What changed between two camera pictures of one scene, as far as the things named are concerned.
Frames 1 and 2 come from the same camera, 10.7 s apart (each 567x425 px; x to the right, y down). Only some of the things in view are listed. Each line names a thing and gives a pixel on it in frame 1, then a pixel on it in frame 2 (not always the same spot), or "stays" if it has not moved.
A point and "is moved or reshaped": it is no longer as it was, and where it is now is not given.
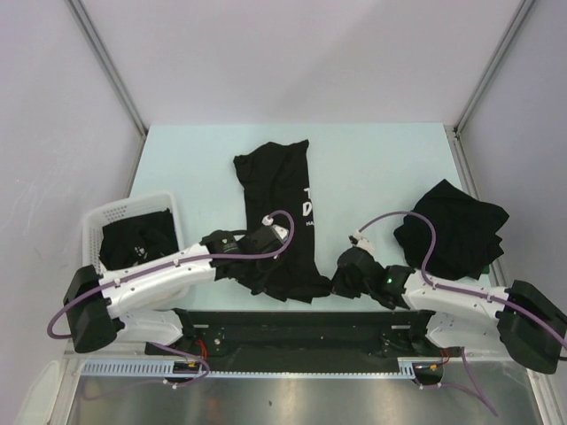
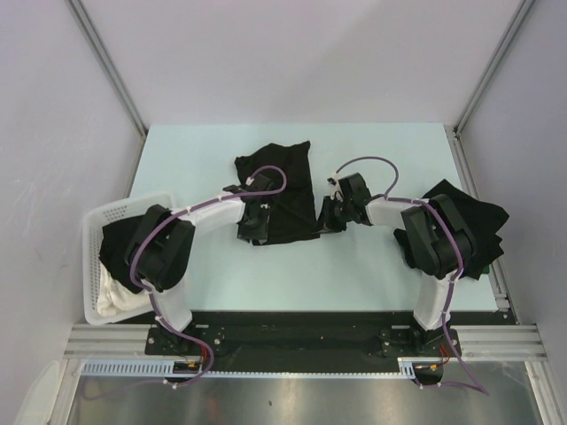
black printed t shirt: x=275 y=176 is moved or reshaped
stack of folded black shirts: x=467 y=240 stays
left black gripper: x=258 y=283 to x=260 y=233
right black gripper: x=337 y=286 to x=326 y=223
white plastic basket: x=95 y=220 stays
